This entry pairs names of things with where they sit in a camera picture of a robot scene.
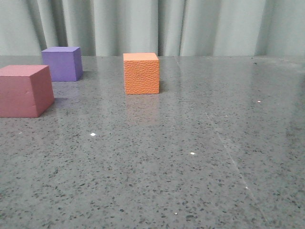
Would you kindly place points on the red foam cube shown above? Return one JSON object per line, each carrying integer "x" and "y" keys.
{"x": 25, "y": 90}

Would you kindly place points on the pale green curtain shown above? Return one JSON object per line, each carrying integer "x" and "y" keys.
{"x": 165, "y": 27}

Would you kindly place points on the orange foam cube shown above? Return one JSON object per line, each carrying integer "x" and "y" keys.
{"x": 141, "y": 73}

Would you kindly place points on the purple foam cube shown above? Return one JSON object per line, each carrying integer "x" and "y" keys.
{"x": 64, "y": 62}

